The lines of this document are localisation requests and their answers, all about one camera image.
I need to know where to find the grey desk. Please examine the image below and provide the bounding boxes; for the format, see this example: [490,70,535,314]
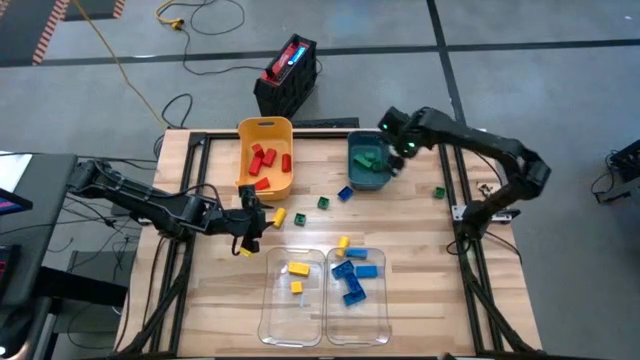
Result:
[0,152,79,307]

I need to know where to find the black tablet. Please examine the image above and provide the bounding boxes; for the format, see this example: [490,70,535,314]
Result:
[0,187,35,217]
[0,243,22,304]

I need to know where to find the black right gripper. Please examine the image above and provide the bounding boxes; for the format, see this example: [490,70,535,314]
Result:
[378,105,426,176]

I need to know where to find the yellow plastic bin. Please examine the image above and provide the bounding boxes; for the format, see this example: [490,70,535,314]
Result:
[234,116,295,202]

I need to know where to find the yellow extension cord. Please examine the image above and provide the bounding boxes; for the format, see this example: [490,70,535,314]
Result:
[67,0,166,129]

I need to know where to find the red power unit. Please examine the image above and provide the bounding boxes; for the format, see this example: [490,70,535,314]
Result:
[259,40,310,84]

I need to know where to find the black power strip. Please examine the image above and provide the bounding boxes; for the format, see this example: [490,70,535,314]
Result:
[291,117,361,130]

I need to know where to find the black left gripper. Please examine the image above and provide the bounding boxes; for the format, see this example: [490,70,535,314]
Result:
[219,184,276,254]

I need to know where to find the white arm base bracket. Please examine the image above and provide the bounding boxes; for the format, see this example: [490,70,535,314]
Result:
[487,207,522,222]

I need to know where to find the teal plastic bin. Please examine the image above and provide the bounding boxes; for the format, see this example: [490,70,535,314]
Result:
[346,130,396,192]

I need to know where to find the white paper sheet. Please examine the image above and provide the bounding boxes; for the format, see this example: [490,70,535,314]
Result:
[0,152,34,194]

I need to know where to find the black looped floor cable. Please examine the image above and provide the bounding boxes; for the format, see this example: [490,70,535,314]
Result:
[160,93,194,130]

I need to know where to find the clear plastic bin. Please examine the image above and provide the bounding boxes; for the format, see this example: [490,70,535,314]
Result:
[324,246,392,347]
[256,246,326,348]

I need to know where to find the black mat orange striped edge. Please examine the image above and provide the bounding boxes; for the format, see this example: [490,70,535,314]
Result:
[63,0,127,22]
[0,0,69,67]

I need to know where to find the black equipment with cables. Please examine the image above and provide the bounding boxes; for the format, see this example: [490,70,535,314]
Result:
[591,138,640,205]

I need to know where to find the black plastic crate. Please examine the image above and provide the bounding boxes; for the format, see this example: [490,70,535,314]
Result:
[252,33,320,121]

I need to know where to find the yellow cord plug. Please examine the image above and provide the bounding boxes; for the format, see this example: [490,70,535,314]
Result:
[155,0,187,31]

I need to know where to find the black floor box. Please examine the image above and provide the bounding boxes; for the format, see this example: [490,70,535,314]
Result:
[38,249,137,307]

